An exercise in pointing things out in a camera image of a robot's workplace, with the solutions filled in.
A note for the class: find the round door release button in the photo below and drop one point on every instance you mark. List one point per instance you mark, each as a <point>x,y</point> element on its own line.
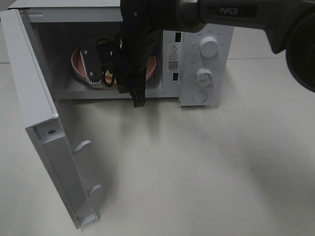
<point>200,96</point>

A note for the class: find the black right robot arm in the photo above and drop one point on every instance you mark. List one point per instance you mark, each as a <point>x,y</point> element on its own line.
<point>289,26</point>

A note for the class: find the white microwave door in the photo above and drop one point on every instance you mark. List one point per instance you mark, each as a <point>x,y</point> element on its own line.
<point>42,120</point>

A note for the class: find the white microwave knob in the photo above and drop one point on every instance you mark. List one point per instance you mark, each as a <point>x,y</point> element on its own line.
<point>204,77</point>
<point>209,46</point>

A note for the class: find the white upper microwave knob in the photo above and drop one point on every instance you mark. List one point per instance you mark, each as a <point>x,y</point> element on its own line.
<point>209,46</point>

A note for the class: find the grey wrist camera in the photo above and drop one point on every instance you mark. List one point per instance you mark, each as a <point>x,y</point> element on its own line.
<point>91,65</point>

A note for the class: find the white microwave oven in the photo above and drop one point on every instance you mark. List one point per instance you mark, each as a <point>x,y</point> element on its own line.
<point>62,26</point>

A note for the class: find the white lower microwave knob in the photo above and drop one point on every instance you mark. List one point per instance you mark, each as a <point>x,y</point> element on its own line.
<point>204,77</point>

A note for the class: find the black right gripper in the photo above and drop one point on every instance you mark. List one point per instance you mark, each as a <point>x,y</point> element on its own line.
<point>134,44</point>

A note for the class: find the pink round plate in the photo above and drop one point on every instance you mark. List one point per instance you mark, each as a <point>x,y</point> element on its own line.
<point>80,74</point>

